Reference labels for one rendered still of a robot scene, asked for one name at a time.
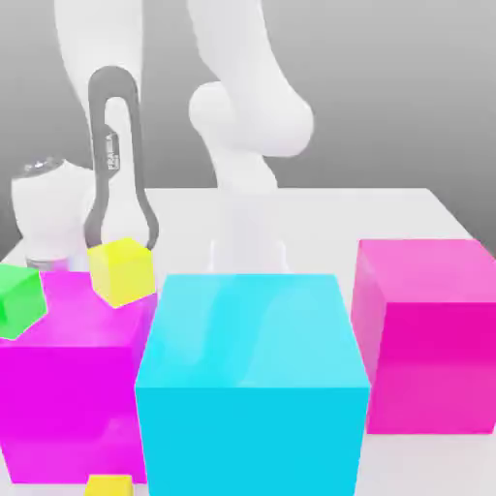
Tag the large magenta box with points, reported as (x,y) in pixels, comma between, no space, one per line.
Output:
(69,387)

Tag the small green cube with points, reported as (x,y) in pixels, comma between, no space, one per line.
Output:
(19,302)

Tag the small yellow cube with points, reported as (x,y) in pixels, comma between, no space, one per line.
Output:
(109,486)
(122,273)

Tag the large pink box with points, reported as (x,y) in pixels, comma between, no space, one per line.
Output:
(434,348)

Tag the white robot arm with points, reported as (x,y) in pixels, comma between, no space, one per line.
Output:
(248,116)

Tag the large cyan box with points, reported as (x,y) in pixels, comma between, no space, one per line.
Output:
(252,407)

